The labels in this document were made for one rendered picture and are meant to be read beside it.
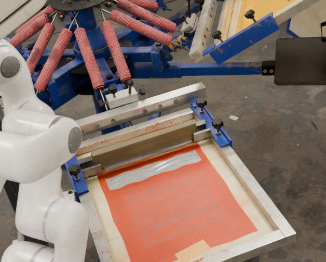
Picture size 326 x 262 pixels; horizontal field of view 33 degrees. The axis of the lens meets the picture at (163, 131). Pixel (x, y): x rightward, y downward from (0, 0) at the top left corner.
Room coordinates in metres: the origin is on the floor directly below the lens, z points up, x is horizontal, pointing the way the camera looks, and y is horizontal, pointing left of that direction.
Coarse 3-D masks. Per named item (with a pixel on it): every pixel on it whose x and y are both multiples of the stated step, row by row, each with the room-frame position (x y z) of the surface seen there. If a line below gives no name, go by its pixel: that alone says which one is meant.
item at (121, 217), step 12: (120, 168) 1.61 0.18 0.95; (132, 168) 1.60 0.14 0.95; (144, 180) 1.52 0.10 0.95; (108, 192) 1.49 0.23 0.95; (108, 204) 1.42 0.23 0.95; (120, 204) 1.41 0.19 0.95; (120, 216) 1.36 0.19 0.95; (120, 228) 1.30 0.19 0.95; (132, 228) 1.29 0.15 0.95; (132, 240) 1.24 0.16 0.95; (168, 240) 1.21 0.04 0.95; (180, 240) 1.21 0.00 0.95; (132, 252) 1.19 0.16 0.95; (144, 252) 1.18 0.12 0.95; (156, 252) 1.17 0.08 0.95; (168, 252) 1.16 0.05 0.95
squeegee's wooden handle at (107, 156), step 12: (192, 120) 1.69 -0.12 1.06; (156, 132) 1.66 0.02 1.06; (168, 132) 1.65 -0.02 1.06; (180, 132) 1.66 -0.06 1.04; (192, 132) 1.67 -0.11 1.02; (120, 144) 1.62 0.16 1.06; (132, 144) 1.61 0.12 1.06; (144, 144) 1.62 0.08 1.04; (156, 144) 1.63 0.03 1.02; (168, 144) 1.64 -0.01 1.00; (96, 156) 1.58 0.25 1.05; (108, 156) 1.59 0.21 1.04; (120, 156) 1.60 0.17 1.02; (132, 156) 1.61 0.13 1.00
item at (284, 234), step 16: (176, 112) 1.86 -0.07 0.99; (192, 112) 1.84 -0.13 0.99; (128, 128) 1.81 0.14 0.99; (144, 128) 1.79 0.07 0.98; (160, 128) 1.81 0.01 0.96; (96, 144) 1.75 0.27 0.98; (112, 144) 1.76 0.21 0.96; (240, 160) 1.50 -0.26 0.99; (240, 176) 1.42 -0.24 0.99; (256, 192) 1.32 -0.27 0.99; (272, 208) 1.24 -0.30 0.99; (96, 224) 1.30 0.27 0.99; (272, 224) 1.20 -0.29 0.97; (288, 224) 1.16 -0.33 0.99; (96, 240) 1.23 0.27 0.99; (256, 240) 1.12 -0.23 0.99; (272, 240) 1.11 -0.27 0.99; (288, 240) 1.12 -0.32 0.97; (208, 256) 1.09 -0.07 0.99; (224, 256) 1.08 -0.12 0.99; (240, 256) 1.08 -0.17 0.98
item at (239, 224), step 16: (192, 144) 1.68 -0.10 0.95; (160, 160) 1.62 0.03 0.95; (208, 160) 1.57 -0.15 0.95; (160, 176) 1.53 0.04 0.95; (208, 176) 1.48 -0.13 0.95; (224, 192) 1.39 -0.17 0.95; (224, 208) 1.31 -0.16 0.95; (240, 208) 1.30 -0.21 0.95; (224, 224) 1.24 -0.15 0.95; (240, 224) 1.23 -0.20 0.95; (192, 240) 1.20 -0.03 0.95; (208, 240) 1.19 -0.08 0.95; (224, 240) 1.17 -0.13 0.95
